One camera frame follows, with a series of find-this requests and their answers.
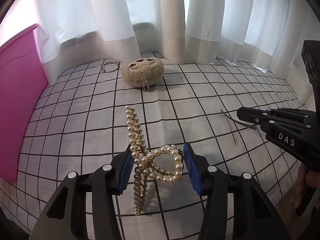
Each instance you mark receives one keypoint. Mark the pearl hair claw clip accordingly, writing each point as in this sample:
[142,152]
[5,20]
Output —
[146,169]

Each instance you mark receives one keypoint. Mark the pink plastic tub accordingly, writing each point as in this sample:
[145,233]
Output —
[22,82]

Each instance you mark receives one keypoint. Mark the white black grid bedsheet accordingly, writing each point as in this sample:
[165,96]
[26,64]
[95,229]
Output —
[78,124]

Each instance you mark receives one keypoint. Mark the white curtain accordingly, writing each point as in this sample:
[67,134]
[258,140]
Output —
[268,33]

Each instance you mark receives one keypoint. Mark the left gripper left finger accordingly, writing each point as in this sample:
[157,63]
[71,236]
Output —
[64,216]

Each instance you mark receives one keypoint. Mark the thin dark hair pin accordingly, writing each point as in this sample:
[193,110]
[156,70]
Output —
[229,125]

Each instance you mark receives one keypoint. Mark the person's right hand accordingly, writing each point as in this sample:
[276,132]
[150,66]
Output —
[306,177]

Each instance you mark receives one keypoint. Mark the beige fluffy plush pouch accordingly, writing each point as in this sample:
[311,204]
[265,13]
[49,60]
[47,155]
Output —
[143,73]

